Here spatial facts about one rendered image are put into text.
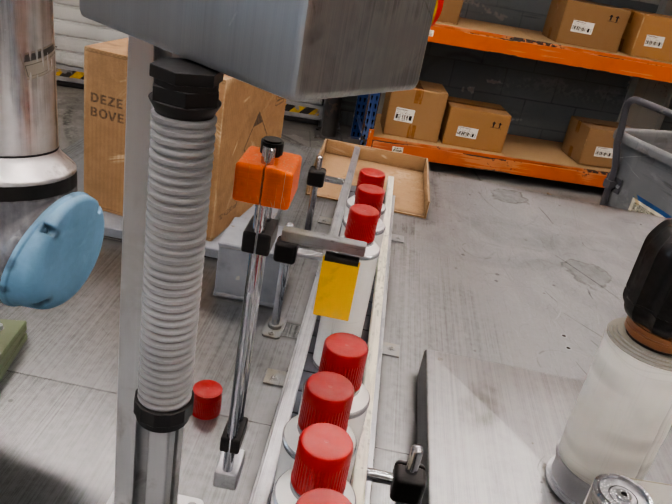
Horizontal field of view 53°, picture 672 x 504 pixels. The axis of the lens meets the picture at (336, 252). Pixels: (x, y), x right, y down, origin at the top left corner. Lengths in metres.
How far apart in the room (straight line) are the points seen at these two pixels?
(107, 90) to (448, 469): 0.76
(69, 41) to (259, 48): 4.82
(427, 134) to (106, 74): 3.44
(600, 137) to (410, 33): 4.46
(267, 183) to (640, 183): 2.48
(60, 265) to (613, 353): 0.51
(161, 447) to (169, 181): 0.30
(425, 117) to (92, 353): 3.68
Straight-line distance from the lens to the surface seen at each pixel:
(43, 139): 0.65
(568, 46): 4.44
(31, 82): 0.64
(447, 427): 0.78
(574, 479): 0.73
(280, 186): 0.48
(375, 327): 0.84
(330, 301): 0.55
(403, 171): 1.67
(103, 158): 1.17
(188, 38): 0.33
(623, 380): 0.66
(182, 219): 0.34
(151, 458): 0.60
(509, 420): 0.82
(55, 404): 0.82
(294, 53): 0.28
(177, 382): 0.39
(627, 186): 2.93
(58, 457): 0.76
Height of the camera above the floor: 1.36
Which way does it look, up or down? 26 degrees down
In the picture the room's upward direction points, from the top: 11 degrees clockwise
